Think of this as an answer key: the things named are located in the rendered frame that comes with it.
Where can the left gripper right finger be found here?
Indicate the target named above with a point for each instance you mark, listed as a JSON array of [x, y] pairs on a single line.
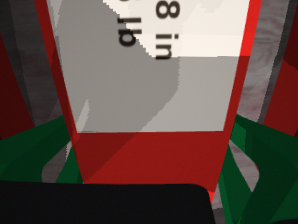
[[275, 196]]

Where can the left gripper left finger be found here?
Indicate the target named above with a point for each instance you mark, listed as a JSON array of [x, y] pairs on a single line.
[[23, 155]]

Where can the red box of welding electrodes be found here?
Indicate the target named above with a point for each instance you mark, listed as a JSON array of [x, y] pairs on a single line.
[[149, 89], [282, 113], [14, 115]]

